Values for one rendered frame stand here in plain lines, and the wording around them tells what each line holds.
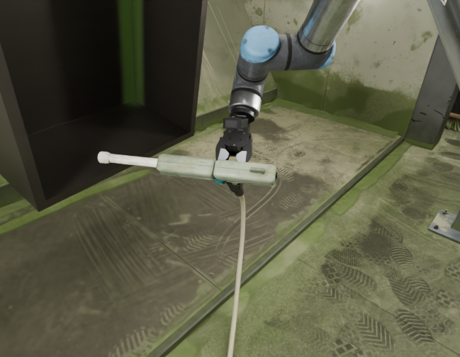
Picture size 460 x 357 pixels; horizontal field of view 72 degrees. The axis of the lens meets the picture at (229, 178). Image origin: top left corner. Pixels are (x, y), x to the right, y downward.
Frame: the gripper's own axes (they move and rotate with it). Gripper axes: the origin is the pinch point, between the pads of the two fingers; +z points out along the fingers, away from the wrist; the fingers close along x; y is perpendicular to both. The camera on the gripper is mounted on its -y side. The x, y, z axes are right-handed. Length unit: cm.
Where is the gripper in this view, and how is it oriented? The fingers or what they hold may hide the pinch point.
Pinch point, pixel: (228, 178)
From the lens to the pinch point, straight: 83.1
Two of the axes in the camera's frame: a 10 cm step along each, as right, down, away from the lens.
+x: -9.7, -1.3, 2.1
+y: 1.6, 2.9, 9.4
